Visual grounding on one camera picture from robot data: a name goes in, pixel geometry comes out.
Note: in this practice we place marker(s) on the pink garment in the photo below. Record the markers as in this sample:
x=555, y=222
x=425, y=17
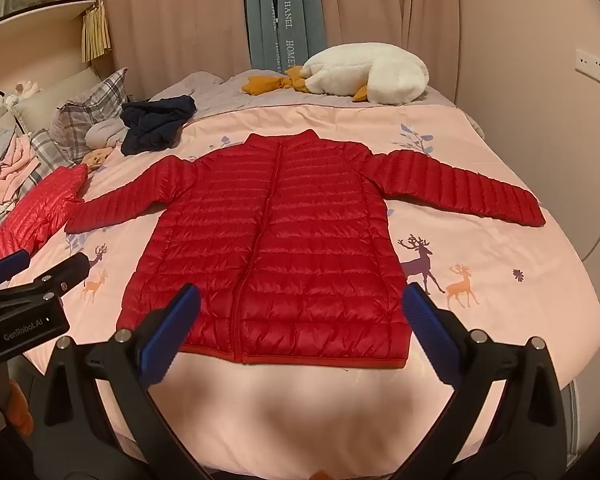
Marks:
x=10, y=172

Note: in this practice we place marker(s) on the peach small cloth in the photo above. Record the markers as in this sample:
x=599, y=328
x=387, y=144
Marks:
x=97, y=159

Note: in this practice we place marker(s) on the navy blue clothes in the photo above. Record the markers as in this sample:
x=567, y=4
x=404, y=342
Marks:
x=155, y=125

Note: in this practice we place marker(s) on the person's left hand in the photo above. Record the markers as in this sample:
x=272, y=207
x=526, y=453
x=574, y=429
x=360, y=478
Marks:
x=21, y=410

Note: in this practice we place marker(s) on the yellow pleated hanging cloth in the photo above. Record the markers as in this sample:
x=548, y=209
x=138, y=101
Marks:
x=96, y=32

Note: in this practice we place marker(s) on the pink deer print duvet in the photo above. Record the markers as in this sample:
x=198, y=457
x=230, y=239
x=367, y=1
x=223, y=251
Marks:
x=505, y=240

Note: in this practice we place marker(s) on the cream plush toy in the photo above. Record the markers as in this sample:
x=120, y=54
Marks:
x=29, y=88

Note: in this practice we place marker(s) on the pink curtain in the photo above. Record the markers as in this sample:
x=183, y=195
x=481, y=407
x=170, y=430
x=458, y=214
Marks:
x=180, y=20

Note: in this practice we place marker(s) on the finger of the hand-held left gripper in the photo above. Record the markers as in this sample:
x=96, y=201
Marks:
x=65, y=270
x=10, y=265

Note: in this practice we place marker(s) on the large plaid pillow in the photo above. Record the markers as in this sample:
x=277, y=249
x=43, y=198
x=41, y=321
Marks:
x=100, y=95

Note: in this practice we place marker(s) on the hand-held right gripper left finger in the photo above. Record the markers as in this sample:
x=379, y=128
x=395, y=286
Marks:
x=172, y=330

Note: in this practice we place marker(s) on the red down jacket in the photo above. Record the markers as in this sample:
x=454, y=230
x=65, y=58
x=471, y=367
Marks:
x=305, y=240

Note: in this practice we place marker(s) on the white wall socket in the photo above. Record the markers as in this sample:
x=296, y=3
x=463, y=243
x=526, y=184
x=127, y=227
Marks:
x=597, y=67

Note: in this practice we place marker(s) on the white goose plush toy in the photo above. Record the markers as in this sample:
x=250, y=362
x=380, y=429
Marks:
x=360, y=72

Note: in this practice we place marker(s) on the grey hanging banner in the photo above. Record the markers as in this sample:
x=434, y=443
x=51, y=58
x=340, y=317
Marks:
x=285, y=10

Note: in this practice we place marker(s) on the grey bed sheet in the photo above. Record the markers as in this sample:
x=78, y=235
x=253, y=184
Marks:
x=215, y=90

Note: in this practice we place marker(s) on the small plaid pillow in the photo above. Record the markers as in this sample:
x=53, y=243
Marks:
x=50, y=147

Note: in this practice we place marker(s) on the light grey garment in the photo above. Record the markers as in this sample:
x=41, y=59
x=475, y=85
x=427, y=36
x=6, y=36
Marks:
x=102, y=135

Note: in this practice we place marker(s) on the light red folded jacket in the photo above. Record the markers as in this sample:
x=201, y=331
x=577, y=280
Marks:
x=35, y=210

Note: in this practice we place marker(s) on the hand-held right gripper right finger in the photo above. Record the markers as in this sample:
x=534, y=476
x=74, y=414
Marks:
x=425, y=330

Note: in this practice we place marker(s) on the beige pillow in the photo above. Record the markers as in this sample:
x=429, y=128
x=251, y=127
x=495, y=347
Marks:
x=55, y=95

